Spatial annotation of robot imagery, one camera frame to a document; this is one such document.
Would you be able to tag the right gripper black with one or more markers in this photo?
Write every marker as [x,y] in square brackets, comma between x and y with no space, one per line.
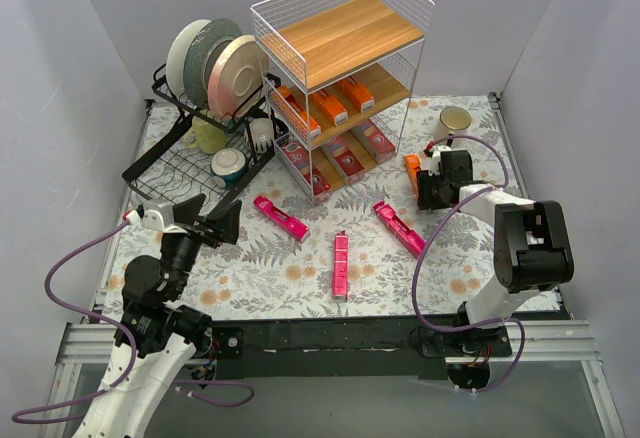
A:
[426,190]

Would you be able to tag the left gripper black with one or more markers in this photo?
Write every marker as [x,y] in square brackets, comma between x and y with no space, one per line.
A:
[203,230]

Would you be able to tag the orange toothpaste box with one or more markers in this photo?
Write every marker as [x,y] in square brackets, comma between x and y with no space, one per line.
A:
[357,93]
[303,123]
[331,107]
[413,166]

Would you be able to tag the magenta toothpaste box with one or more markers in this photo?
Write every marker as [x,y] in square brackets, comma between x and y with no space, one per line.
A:
[340,269]
[406,236]
[288,223]

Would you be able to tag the red 3D toothpaste box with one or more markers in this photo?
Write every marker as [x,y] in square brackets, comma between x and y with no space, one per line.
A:
[374,140]
[343,159]
[298,161]

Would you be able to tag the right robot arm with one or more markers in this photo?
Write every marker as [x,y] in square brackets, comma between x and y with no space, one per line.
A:
[531,253]

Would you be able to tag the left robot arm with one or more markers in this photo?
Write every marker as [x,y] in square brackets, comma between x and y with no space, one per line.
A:
[155,339]

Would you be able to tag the floral patterned table mat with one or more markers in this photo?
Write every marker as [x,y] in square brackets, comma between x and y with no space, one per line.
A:
[269,274]

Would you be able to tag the white and teal bowl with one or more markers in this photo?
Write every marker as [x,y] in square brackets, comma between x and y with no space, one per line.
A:
[228,166]

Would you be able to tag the pale yellow mug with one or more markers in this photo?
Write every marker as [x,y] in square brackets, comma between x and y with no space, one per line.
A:
[208,138]

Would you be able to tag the white upside-down cup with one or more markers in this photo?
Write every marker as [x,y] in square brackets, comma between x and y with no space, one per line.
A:
[262,134]

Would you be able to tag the pink and cream plate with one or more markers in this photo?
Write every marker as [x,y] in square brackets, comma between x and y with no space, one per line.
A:
[236,77]

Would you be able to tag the cream white plate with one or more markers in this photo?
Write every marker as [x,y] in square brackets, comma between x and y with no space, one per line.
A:
[177,55]

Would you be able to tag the grey green patterned plate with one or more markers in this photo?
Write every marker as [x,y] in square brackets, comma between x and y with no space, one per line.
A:
[202,54]

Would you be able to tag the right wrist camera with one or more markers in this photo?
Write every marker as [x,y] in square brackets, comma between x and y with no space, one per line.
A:
[431,158]

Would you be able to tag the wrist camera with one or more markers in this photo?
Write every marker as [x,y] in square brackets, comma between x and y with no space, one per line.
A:
[154,215]
[431,158]

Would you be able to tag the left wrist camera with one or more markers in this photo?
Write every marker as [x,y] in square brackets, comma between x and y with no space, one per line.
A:
[154,215]

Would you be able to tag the black wire dish rack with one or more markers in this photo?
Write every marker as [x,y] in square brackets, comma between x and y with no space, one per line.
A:
[171,170]

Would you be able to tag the cream mug black handle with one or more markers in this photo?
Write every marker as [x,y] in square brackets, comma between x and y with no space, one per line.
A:
[452,121]

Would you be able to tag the white wire three-tier shelf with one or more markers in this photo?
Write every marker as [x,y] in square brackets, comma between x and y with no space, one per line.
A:
[313,44]

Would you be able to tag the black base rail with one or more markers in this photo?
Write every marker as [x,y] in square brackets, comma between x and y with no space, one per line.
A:
[348,347]

